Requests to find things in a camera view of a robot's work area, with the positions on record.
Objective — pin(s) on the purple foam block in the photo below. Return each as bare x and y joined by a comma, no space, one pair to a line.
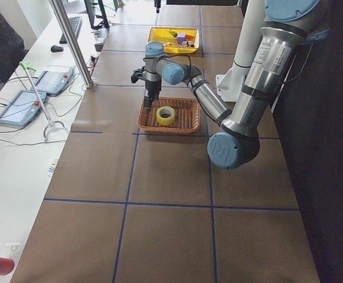
181,37

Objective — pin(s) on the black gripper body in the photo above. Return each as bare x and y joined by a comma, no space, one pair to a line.
152,87

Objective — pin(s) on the teach pendant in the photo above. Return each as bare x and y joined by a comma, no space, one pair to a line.
54,79
22,109

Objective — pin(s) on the grabber reacher tool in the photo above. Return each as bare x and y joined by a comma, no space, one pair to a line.
50,121

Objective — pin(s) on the far teach pendant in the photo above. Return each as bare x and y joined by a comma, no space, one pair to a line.
54,79

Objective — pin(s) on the orange toy carrot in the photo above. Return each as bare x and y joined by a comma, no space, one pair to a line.
189,37

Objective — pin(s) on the toy croissant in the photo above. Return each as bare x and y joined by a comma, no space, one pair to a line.
169,44

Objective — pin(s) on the yellow plastic woven basket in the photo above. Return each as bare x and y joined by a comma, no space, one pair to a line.
169,34

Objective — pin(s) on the near teach pendant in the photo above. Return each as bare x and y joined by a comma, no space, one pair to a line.
22,109

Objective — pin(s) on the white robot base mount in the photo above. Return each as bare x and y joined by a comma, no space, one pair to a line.
229,84

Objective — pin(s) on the brown wicker basket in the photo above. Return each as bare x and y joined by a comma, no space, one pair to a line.
187,116

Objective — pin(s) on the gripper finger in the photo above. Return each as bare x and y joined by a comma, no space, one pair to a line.
147,102

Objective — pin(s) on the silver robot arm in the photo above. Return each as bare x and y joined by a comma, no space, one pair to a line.
270,33

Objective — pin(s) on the yellow tape roll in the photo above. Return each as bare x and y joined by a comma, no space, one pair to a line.
165,115

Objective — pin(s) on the aluminium frame post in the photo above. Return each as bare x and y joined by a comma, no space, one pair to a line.
80,59

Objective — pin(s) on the black computer mouse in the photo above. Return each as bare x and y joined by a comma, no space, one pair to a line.
56,48

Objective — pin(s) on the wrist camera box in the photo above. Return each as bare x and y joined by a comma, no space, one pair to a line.
138,74

